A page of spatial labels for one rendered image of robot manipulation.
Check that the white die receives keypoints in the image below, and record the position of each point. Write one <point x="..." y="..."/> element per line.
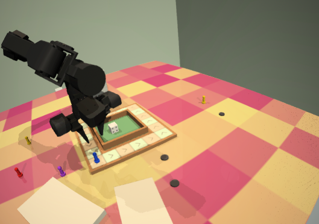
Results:
<point x="113" y="127"/>

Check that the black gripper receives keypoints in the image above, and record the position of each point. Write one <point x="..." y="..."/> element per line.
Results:
<point x="62" y="124"/>

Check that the blue game pawn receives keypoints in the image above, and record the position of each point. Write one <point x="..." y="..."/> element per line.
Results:
<point x="96" y="159"/>

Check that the purple game pawn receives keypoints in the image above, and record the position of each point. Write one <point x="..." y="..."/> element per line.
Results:
<point x="62" y="173"/>

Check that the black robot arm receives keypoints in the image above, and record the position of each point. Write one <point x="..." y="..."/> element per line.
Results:
<point x="48" y="59"/>

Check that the red pawn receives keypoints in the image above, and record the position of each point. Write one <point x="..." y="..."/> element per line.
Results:
<point x="18" y="172"/>

